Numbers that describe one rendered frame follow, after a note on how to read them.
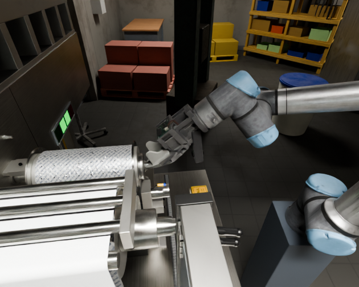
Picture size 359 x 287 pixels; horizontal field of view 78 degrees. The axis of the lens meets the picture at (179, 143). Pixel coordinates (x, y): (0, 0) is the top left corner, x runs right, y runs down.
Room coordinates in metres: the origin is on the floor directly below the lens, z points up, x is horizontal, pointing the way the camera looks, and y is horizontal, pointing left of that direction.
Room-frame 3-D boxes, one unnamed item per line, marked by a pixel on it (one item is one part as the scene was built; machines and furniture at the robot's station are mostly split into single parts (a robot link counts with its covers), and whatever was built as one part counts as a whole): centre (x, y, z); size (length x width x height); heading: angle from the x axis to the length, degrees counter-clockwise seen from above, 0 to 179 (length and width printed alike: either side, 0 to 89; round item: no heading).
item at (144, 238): (0.21, 0.07, 1.33); 0.06 x 0.06 x 0.06; 7
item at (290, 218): (0.51, -0.50, 0.95); 0.15 x 0.15 x 0.10
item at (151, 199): (0.43, 0.08, 1.05); 0.06 x 0.05 x 0.31; 97
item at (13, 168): (0.42, 0.42, 1.28); 0.06 x 0.05 x 0.02; 97
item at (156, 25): (5.72, 0.79, 0.41); 1.46 x 0.75 x 0.81; 179
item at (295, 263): (0.51, -0.50, 0.45); 0.20 x 0.20 x 0.90; 89
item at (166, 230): (0.22, 0.01, 1.33); 0.06 x 0.03 x 0.03; 97
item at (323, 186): (0.51, -0.50, 1.07); 0.13 x 0.12 x 0.14; 160
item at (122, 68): (3.91, 0.72, 0.37); 1.27 x 0.91 x 0.75; 89
